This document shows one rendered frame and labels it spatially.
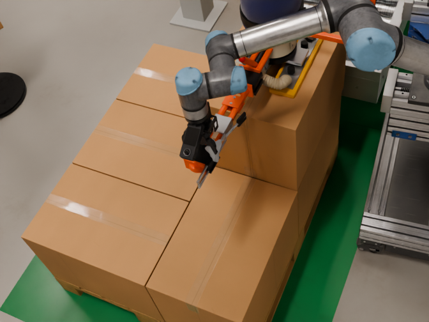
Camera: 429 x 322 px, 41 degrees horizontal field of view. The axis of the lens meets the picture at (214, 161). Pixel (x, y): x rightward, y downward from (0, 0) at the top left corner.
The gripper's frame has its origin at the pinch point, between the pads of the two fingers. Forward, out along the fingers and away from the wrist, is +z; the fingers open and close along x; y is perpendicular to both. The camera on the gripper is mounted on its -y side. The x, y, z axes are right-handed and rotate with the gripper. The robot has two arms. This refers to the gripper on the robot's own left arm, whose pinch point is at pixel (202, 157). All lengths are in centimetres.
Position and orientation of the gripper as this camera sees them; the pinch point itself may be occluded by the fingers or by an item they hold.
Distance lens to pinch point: 181.7
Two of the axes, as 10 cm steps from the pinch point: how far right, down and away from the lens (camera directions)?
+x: -9.0, -2.8, 3.4
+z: 1.2, 5.8, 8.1
